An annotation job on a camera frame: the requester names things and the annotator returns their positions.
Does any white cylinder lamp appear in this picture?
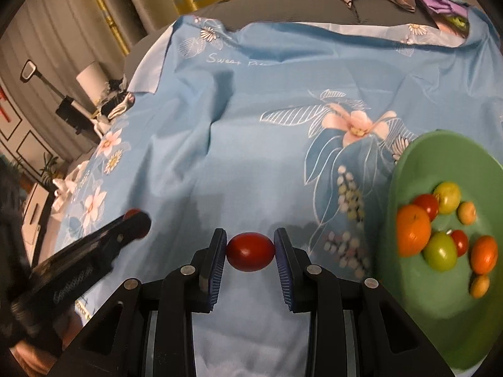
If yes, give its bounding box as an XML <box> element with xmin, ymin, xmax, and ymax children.
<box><xmin>76</xmin><ymin>61</ymin><xmax>108</xmax><ymax>105</ymax></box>

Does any tan longan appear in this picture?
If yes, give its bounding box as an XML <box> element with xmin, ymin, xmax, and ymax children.
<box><xmin>470</xmin><ymin>275</ymin><xmax>490</xmax><ymax>298</ymax></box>
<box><xmin>458</xmin><ymin>201</ymin><xmax>477</xmax><ymax>226</ymax></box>

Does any blue floral cloth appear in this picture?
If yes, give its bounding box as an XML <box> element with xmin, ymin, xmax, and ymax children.
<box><xmin>51</xmin><ymin>2</ymin><xmax>503</xmax><ymax>377</ymax></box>

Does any green bowl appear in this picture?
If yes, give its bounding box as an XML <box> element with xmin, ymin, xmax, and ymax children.
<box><xmin>387</xmin><ymin>129</ymin><xmax>503</xmax><ymax>372</ymax></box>

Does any grey sofa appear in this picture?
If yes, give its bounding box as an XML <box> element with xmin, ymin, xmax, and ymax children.
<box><xmin>124</xmin><ymin>0</ymin><xmax>445</xmax><ymax>75</ymax></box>

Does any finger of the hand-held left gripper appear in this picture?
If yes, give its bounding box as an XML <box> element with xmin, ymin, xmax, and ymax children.
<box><xmin>76</xmin><ymin>211</ymin><xmax>152</xmax><ymax>258</ymax></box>

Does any green jujube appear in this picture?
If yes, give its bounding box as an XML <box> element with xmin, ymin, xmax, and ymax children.
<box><xmin>423</xmin><ymin>232</ymin><xmax>458</xmax><ymax>271</ymax></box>
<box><xmin>433</xmin><ymin>181</ymin><xmax>461</xmax><ymax>215</ymax></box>

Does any orange tangerine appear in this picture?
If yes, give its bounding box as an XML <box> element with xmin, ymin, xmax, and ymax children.
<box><xmin>470</xmin><ymin>236</ymin><xmax>499</xmax><ymax>276</ymax></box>
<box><xmin>396</xmin><ymin>204</ymin><xmax>432</xmax><ymax>258</ymax></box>

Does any gold curtain pole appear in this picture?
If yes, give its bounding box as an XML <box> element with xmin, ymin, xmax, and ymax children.
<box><xmin>83</xmin><ymin>0</ymin><xmax>131</xmax><ymax>56</ymax></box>

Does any small green plant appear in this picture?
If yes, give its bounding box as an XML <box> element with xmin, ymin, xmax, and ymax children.
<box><xmin>38</xmin><ymin>152</ymin><xmax>60</xmax><ymax>183</ymax></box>

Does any white crumpled cloth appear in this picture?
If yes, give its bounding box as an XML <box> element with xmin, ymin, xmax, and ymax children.
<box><xmin>52</xmin><ymin>160</ymin><xmax>92</xmax><ymax>207</ymax></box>

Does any yellow-green cloth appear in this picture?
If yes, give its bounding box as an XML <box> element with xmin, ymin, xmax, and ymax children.
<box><xmin>446</xmin><ymin>15</ymin><xmax>470</xmax><ymax>31</ymax></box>

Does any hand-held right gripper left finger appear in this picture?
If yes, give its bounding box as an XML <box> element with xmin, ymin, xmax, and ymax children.
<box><xmin>47</xmin><ymin>228</ymin><xmax>228</xmax><ymax>377</ymax></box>

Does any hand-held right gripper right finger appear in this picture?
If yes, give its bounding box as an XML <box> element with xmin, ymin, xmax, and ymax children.
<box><xmin>274</xmin><ymin>228</ymin><xmax>452</xmax><ymax>377</ymax></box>

